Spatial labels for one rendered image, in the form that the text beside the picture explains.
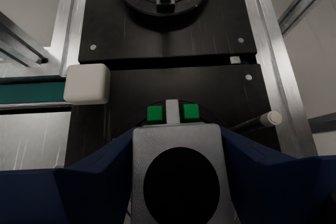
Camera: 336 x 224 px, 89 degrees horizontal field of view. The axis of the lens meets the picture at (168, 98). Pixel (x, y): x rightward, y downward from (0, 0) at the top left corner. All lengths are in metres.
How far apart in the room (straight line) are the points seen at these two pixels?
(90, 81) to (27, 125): 0.15
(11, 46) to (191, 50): 0.21
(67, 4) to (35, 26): 0.17
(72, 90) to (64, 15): 0.15
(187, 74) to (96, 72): 0.11
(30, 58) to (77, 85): 0.09
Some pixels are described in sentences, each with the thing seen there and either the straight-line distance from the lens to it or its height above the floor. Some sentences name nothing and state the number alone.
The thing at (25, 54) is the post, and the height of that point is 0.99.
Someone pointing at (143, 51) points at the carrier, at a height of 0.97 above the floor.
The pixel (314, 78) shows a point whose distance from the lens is 0.44.
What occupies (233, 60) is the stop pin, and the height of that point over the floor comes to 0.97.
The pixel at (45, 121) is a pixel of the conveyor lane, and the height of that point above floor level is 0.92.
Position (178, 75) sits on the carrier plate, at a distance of 0.22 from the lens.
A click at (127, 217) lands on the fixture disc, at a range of 0.19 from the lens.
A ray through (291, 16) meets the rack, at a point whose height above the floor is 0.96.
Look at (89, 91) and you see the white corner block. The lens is 0.21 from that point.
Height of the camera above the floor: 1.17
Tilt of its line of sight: 72 degrees down
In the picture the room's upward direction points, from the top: 1 degrees counter-clockwise
